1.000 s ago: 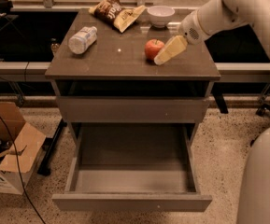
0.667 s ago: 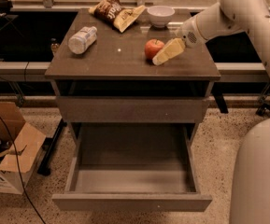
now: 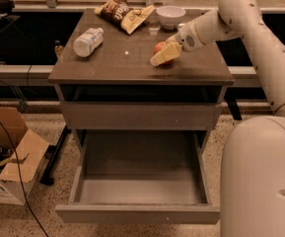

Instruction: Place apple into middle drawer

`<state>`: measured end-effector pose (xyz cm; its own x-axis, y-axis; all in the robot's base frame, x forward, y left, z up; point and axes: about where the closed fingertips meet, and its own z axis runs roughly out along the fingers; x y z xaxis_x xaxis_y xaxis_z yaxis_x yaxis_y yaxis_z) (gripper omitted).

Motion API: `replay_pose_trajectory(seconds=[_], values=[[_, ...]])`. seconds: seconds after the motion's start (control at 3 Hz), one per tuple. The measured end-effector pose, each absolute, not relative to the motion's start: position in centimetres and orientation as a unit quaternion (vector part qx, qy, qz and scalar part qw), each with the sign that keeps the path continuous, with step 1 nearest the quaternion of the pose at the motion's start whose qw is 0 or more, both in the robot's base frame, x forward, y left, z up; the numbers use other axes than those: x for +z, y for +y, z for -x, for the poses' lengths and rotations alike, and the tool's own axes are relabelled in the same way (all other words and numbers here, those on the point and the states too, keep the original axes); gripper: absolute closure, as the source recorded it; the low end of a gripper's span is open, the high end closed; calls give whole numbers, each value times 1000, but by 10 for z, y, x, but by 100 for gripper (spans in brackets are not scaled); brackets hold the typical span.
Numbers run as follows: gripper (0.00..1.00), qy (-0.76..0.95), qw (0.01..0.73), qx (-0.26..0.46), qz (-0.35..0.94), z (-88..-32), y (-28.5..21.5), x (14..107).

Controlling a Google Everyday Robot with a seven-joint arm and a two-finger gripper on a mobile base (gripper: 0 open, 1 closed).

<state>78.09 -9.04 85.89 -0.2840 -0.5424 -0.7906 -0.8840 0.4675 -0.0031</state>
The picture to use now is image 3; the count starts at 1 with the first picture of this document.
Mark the brown chip bag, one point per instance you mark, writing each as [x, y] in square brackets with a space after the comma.
[122, 14]

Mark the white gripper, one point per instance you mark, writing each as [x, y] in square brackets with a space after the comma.
[186, 37]

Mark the closed grey top drawer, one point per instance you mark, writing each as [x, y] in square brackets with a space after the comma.
[121, 116]

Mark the open cardboard box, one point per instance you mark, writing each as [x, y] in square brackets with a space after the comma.
[21, 154]

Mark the white ceramic bowl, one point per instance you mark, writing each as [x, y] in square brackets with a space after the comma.
[170, 16]

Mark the red apple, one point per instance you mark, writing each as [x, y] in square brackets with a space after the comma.
[159, 46]

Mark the open grey middle drawer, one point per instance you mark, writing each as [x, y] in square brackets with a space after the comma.
[140, 177]

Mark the grey drawer cabinet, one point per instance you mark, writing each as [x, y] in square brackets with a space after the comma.
[119, 71]

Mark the black table leg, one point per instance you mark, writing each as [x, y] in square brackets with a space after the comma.
[51, 155]

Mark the clear plastic water bottle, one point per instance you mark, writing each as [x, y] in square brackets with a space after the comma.
[88, 41]

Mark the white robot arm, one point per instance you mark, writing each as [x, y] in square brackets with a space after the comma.
[252, 186]

